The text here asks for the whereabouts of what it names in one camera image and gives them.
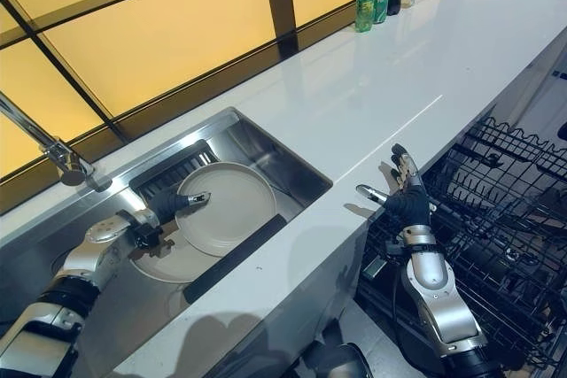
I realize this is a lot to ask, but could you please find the chrome kitchen faucet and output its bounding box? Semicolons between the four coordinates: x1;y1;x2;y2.
0;90;112;192

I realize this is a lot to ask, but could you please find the white round plate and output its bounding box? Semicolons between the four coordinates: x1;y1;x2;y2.
129;223;221;283

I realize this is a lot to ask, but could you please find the black dishwasher rack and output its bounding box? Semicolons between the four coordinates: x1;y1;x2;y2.
356;116;567;370

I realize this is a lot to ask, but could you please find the beige round plate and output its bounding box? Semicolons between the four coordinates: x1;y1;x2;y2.
175;162;279;258

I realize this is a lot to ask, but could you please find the stainless steel sink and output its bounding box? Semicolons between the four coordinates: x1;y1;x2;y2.
36;107;334;361

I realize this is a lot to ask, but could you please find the black sink edge strip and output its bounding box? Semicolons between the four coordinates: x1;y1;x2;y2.
183;213;285;305

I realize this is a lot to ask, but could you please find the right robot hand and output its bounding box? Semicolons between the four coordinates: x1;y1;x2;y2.
355;143;432;237

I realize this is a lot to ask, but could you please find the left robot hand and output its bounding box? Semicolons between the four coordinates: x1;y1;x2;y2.
147;186;211;226

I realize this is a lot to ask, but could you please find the black slatted drain rack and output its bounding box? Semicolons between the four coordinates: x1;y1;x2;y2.
134;139;221;202

